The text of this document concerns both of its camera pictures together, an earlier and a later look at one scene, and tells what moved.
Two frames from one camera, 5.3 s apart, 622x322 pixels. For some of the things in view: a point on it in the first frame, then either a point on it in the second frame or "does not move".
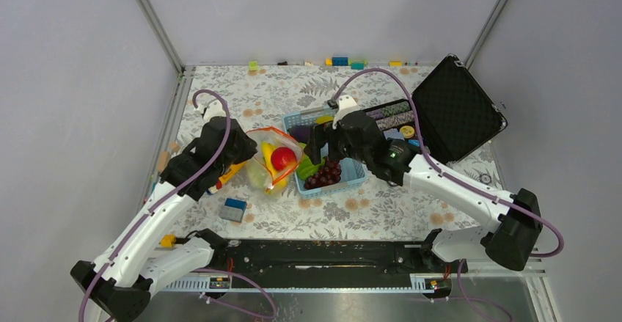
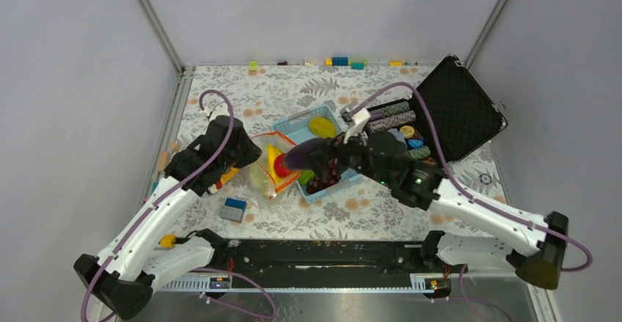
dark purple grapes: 328,174 does not move
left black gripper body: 243,150 does not move
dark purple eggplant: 301,133 → 308,155
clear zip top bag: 278,155 does not move
